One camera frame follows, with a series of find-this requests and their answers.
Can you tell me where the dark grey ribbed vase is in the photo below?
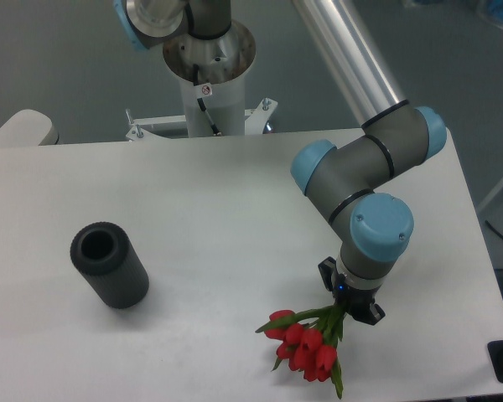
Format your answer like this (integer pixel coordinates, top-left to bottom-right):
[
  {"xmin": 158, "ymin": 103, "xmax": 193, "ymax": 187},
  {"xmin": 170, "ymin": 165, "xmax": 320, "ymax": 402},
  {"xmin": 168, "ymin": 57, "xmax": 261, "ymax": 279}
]
[{"xmin": 70, "ymin": 222, "xmax": 149, "ymax": 309}]

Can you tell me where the white chair armrest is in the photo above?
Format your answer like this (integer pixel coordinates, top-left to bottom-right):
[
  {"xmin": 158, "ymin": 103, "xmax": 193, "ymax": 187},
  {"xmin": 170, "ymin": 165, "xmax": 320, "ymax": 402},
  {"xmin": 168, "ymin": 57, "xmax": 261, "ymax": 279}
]
[{"xmin": 0, "ymin": 109, "xmax": 60, "ymax": 149}]

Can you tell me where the red tulip bouquet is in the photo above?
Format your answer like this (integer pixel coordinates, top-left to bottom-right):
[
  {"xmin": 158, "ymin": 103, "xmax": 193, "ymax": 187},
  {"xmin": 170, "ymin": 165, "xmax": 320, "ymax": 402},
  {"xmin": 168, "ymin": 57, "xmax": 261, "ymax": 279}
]
[{"xmin": 256, "ymin": 303, "xmax": 348, "ymax": 399}]

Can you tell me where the black pedestal cable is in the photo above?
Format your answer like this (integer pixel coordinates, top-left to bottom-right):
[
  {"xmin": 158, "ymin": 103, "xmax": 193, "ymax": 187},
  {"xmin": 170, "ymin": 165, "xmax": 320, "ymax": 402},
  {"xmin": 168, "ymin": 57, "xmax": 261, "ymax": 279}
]
[{"xmin": 192, "ymin": 63, "xmax": 222, "ymax": 137}]

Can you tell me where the black cable on floor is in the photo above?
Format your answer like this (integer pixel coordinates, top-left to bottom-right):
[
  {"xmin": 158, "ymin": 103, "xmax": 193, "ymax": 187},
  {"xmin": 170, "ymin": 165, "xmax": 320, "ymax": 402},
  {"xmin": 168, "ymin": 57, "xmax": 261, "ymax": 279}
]
[{"xmin": 485, "ymin": 219, "xmax": 503, "ymax": 248}]

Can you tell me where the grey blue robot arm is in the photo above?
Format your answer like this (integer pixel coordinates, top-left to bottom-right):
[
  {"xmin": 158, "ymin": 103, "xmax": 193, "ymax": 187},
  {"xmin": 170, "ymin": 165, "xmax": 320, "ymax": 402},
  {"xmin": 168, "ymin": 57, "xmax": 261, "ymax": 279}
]
[{"xmin": 113, "ymin": 1, "xmax": 447, "ymax": 325}]

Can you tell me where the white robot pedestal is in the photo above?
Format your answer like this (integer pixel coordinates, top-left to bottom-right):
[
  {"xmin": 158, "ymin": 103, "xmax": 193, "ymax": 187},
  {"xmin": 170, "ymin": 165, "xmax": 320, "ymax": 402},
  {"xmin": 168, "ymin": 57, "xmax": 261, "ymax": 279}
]
[{"xmin": 126, "ymin": 20, "xmax": 278, "ymax": 141}]

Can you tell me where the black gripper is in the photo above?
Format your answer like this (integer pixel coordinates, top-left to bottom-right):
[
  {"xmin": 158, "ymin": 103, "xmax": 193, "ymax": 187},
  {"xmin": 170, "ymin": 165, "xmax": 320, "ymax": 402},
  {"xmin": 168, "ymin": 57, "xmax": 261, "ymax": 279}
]
[{"xmin": 318, "ymin": 256, "xmax": 386, "ymax": 325}]

